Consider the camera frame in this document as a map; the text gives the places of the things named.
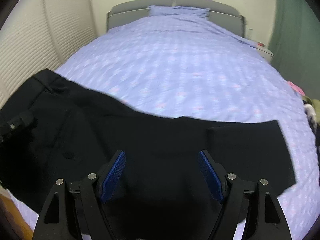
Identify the black pants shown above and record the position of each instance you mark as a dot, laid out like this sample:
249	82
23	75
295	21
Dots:
161	193

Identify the pink garment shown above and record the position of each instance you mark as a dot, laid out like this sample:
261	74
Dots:
296	88

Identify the purple patterned pillow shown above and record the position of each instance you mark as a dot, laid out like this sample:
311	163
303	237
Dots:
155	10

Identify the white nightstand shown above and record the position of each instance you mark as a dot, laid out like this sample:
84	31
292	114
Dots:
263	51

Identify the purple patterned bed cover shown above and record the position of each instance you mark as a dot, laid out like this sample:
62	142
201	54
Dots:
186	66

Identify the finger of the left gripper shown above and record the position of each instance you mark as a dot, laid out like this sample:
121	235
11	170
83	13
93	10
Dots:
21	121

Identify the white ribbed wardrobe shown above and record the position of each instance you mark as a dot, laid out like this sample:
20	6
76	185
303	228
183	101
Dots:
40	34

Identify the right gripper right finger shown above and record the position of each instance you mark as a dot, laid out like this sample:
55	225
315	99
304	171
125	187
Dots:
265	218

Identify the grey upholstered headboard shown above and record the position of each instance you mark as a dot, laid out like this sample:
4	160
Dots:
221	14

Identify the green curtain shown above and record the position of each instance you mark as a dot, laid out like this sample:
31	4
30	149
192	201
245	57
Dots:
295	44

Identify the olive green garment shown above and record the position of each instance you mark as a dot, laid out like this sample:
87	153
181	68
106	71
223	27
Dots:
315	104

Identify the black white patterned garment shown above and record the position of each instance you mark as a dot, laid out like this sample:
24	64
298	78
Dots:
311	113

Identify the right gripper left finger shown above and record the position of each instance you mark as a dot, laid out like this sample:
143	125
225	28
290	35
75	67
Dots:
67	201

